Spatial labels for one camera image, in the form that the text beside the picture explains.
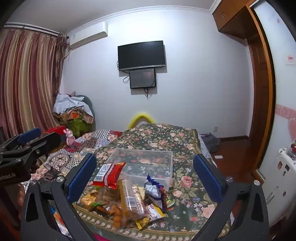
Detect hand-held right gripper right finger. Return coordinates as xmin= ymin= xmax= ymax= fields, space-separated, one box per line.
xmin=192 ymin=153 xmax=270 ymax=241

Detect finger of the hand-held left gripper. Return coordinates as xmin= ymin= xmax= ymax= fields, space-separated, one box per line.
xmin=0 ymin=127 xmax=42 ymax=151
xmin=0 ymin=132 xmax=67 ymax=164

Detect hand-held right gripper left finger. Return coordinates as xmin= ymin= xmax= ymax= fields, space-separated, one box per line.
xmin=21 ymin=153 xmax=97 ymax=241

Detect orange cracker packet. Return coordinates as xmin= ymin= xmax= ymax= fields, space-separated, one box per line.
xmin=79 ymin=185 xmax=100 ymax=211

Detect red snack packet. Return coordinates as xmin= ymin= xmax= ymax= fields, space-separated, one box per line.
xmin=92 ymin=162 xmax=127 ymax=190

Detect brown snack bag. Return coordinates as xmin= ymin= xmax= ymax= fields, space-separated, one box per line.
xmin=95 ymin=186 xmax=121 ymax=207

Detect orange fried snack bag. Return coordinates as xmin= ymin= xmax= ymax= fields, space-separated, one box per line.
xmin=101 ymin=201 xmax=135 ymax=232

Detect purple white snack packet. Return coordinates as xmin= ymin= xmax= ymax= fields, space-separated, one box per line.
xmin=144 ymin=174 xmax=168 ymax=212

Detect clear cracker packet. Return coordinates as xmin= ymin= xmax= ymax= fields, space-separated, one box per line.
xmin=119 ymin=179 xmax=149 ymax=220

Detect clear plastic box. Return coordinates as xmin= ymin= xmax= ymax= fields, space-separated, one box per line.
xmin=105 ymin=148 xmax=174 ymax=186

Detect yellow snack packet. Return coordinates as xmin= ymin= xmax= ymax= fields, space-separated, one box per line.
xmin=135 ymin=203 xmax=166 ymax=230

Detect red box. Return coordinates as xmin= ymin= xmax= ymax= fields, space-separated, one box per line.
xmin=43 ymin=126 xmax=67 ymax=135

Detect pink plush toy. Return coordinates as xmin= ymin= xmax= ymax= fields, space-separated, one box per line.
xmin=63 ymin=128 xmax=76 ymax=146

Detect green cloth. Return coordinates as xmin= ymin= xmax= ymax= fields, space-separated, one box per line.
xmin=69 ymin=118 xmax=93 ymax=136

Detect grey bag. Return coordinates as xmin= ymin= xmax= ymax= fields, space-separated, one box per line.
xmin=199 ymin=133 xmax=221 ymax=153

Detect pile of clothes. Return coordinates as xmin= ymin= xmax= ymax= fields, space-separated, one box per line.
xmin=52 ymin=91 xmax=95 ymax=137

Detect floral blanket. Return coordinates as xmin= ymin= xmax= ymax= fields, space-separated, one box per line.
xmin=72 ymin=123 xmax=233 ymax=235

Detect patchwork quilt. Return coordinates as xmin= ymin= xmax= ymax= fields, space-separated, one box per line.
xmin=29 ymin=130 xmax=122 ymax=182

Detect orange white plastic bag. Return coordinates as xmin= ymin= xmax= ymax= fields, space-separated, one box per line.
xmin=49 ymin=204 xmax=70 ymax=237

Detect grey cushion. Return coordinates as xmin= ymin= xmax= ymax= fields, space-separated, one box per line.
xmin=76 ymin=95 xmax=95 ymax=117

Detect striped red curtain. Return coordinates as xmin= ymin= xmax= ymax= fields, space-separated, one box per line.
xmin=0 ymin=23 xmax=68 ymax=141

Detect white appliance with stickers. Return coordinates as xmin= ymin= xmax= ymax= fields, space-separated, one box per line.
xmin=258 ymin=148 xmax=296 ymax=229

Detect yellow hoop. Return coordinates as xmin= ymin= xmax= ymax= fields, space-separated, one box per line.
xmin=128 ymin=112 xmax=158 ymax=129

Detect small black monitor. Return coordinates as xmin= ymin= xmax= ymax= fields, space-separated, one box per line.
xmin=129 ymin=68 xmax=157 ymax=90

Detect white air conditioner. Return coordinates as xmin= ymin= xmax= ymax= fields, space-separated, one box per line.
xmin=67 ymin=21 xmax=109 ymax=49

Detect white door pink hearts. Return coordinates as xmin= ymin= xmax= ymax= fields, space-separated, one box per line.
xmin=253 ymin=0 xmax=296 ymax=176

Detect wooden overhead cabinet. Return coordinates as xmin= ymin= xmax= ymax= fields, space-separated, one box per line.
xmin=212 ymin=0 xmax=258 ymax=40

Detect wooden door frame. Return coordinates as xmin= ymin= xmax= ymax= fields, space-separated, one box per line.
xmin=245 ymin=4 xmax=277 ymax=184

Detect white curtain rail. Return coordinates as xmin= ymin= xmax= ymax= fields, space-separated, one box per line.
xmin=4 ymin=22 xmax=68 ymax=38

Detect black wall television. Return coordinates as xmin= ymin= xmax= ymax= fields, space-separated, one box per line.
xmin=117 ymin=40 xmax=166 ymax=71

